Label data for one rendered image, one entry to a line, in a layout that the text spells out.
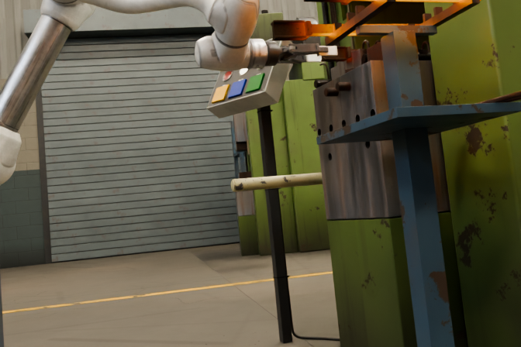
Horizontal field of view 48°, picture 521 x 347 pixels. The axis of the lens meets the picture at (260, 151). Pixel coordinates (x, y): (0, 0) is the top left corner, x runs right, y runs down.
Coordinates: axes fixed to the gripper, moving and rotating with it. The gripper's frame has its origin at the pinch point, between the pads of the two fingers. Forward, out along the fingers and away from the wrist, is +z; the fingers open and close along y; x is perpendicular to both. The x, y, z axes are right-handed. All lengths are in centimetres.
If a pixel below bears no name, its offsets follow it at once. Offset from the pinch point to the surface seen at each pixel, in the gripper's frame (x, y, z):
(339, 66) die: -2.4, -5.8, 8.9
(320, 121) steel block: -19.8, -12.4, 3.0
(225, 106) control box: -5, -59, -15
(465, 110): -31, 67, -5
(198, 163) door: 40, -782, 165
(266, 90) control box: -3.2, -37.0, -5.5
